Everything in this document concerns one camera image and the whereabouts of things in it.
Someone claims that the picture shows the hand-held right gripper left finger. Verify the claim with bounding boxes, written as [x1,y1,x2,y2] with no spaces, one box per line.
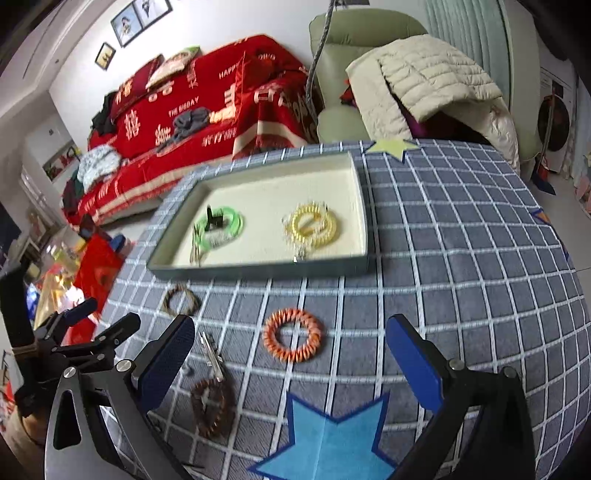
[45,314,197,480]

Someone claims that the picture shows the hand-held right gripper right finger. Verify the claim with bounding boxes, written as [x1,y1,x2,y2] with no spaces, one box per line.
[385,314,536,480]

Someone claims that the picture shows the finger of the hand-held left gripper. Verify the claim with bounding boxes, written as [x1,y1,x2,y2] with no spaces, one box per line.
[51,312,141,365]
[34,298,99,340]

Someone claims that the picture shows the black hair clip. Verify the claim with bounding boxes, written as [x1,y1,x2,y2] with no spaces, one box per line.
[205,205,227,232]

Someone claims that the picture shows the green translucent bangle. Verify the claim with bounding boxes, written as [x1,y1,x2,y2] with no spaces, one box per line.
[191,206,245,252]

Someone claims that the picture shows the yellow spiral hair tie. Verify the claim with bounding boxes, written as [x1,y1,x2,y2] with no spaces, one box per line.
[281,205,340,245]

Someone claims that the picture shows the clear bead chain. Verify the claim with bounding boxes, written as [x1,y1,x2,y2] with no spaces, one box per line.
[281,200,333,264]

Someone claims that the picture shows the grey tray with cream lining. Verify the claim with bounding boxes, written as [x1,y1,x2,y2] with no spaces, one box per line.
[147,150,370,280]

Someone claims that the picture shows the red gift bag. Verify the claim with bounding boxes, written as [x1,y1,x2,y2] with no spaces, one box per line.
[74,233,125,342]

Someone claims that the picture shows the silver keys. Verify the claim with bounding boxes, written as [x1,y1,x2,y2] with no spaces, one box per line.
[199,331,226,384]

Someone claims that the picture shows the blue checked tablecloth with stars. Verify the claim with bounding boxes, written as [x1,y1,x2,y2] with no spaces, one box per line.
[92,138,591,480]

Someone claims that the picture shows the white and teal clothing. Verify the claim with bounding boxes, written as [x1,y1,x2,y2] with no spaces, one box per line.
[76,145,122,185]

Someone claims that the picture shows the red covered sofa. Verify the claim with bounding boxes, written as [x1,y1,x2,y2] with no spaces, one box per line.
[62,34,319,227]

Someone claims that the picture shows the black clothing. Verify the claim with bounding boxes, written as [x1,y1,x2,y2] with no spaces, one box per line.
[91,91,118,137]

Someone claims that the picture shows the grey clothing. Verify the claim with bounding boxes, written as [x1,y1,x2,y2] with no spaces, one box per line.
[154,107,212,155]

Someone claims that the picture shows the blue dustpan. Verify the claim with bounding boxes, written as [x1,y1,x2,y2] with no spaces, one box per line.
[531,171,557,195]

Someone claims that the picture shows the red printed pillow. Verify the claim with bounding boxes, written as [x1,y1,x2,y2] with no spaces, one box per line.
[111,54,166,123]

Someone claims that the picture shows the white and green pillow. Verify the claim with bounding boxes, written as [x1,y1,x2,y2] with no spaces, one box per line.
[147,46,201,88]

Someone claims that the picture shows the white dryer machine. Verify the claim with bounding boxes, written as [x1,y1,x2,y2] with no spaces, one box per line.
[536,67,578,174]

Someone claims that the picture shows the cream down jacket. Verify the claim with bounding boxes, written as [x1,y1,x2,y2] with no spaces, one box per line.
[345,34,520,171]

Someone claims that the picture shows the red fringed pillow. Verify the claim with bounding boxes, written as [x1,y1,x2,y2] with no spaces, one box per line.
[231,51,287,116]

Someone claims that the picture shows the green armchair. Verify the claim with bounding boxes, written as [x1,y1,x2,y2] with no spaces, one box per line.
[308,9,541,162]

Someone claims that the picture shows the teal curtain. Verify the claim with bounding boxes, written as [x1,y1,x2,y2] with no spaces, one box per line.
[422,0,513,93]

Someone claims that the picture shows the brown spiral hair tie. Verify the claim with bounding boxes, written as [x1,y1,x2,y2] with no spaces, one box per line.
[190,378,236,439]

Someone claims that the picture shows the orange spiral hair tie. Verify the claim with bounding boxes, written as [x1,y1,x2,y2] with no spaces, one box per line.
[262,308,324,363]

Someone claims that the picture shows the unframed wall picture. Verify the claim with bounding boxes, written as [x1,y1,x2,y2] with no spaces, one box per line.
[43,141,79,181]

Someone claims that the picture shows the small black picture frame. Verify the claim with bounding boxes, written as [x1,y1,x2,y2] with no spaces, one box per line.
[95,42,116,70]

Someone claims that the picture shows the black portrait picture frame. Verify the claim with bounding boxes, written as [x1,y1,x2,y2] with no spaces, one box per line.
[111,4,141,48]
[134,0,172,24]

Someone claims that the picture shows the gooseneck camera mount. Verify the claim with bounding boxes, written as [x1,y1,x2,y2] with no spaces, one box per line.
[305,0,338,130]

